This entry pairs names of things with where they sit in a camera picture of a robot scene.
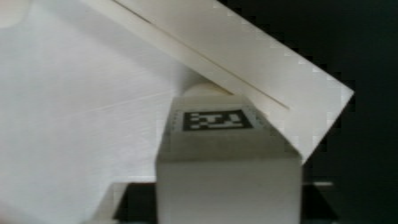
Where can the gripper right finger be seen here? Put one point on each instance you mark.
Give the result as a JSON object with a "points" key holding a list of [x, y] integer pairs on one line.
{"points": [[316, 212]]}

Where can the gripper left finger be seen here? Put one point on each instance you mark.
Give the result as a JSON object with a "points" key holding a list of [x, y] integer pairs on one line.
{"points": [[128, 204]]}

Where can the white table leg with tag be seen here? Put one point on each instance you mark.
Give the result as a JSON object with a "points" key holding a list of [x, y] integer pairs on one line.
{"points": [[227, 164]]}

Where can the white square tabletop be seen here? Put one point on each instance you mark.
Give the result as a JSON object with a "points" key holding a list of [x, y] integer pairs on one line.
{"points": [[101, 57]]}

